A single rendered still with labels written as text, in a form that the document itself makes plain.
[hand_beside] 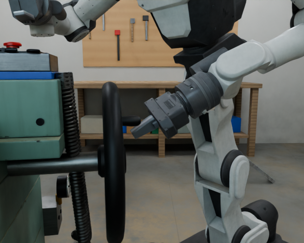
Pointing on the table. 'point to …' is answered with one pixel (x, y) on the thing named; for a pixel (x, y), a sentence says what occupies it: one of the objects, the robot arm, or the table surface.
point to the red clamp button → (12, 44)
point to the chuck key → (5, 50)
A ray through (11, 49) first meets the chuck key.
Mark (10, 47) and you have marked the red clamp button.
